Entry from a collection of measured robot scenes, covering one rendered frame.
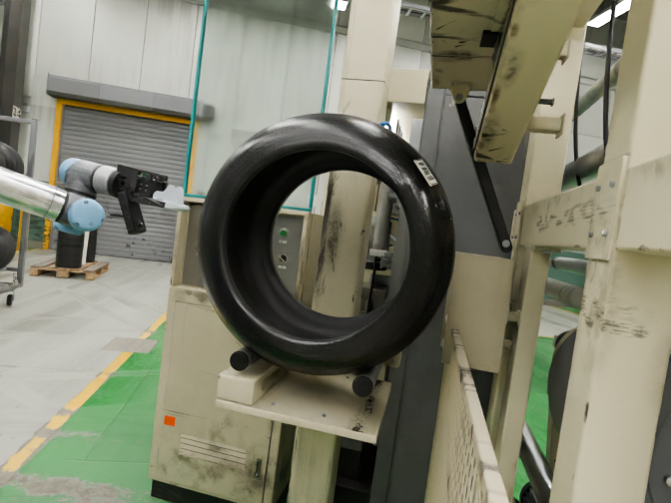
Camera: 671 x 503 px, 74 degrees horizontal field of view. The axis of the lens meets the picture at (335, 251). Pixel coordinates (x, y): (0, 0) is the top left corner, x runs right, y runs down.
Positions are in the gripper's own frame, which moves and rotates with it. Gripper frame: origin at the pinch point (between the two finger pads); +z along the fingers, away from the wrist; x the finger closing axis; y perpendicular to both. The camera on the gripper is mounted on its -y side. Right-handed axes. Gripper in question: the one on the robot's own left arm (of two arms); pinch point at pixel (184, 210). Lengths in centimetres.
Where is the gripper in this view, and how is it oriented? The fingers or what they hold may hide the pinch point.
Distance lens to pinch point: 117.6
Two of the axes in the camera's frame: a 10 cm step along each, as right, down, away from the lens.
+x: 2.1, -0.4, 9.8
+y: 2.4, -9.7, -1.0
